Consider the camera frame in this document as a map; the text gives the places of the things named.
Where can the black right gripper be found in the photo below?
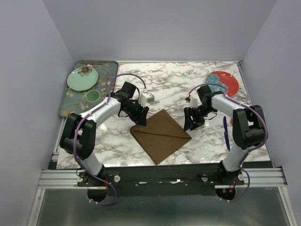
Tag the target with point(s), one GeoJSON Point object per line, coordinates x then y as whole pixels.
{"type": "Point", "coordinates": [196, 122]}

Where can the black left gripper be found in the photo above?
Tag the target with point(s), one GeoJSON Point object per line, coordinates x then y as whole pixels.
{"type": "Point", "coordinates": [140, 118]}

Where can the brown fabric napkin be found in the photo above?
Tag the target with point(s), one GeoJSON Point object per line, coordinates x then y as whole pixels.
{"type": "Point", "coordinates": [161, 137]}

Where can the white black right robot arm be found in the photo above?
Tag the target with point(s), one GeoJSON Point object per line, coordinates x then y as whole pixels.
{"type": "Point", "coordinates": [249, 129]}

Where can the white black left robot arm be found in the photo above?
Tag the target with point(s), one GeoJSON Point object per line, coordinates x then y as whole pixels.
{"type": "Point", "coordinates": [79, 133]}

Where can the mint green cup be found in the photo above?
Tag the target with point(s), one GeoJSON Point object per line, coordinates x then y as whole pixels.
{"type": "Point", "coordinates": [93, 96]}

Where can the red and teal plate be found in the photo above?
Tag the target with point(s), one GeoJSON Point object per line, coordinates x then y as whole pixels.
{"type": "Point", "coordinates": [225, 79]}

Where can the teal floral serving tray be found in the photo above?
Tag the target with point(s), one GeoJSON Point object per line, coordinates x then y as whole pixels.
{"type": "Point", "coordinates": [75, 101]}

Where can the mint green floral plate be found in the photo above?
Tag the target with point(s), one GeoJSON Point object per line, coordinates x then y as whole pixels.
{"type": "Point", "coordinates": [82, 79]}

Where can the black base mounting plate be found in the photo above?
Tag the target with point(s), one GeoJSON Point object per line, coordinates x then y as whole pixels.
{"type": "Point", "coordinates": [170, 180]}

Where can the copper spoon on tray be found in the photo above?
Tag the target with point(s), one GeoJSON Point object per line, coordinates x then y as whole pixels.
{"type": "Point", "coordinates": [95, 63]}

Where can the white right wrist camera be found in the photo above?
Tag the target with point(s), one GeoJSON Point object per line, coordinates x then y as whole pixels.
{"type": "Point", "coordinates": [194, 103]}

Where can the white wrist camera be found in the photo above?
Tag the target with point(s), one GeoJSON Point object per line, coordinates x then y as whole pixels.
{"type": "Point", "coordinates": [145, 98]}
{"type": "Point", "coordinates": [194, 103]}

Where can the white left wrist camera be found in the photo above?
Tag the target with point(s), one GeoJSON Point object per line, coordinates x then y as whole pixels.
{"type": "Point", "coordinates": [145, 98]}

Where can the blue handled knife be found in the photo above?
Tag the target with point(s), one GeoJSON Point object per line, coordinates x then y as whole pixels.
{"type": "Point", "coordinates": [226, 135]}

